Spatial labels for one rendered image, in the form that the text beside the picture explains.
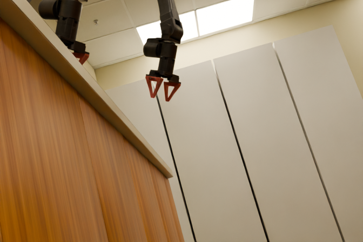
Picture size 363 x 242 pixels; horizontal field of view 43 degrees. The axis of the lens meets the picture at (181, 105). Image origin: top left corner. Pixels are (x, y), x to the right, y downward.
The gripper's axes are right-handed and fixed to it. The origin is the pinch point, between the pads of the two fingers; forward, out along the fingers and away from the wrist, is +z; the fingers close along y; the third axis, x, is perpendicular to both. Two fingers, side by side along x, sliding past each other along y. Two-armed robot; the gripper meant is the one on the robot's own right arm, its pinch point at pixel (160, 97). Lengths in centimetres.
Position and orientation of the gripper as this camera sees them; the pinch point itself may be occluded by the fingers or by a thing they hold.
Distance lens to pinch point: 168.4
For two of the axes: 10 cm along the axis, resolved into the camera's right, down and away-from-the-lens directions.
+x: 8.4, 1.3, -5.3
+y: -5.2, -1.2, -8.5
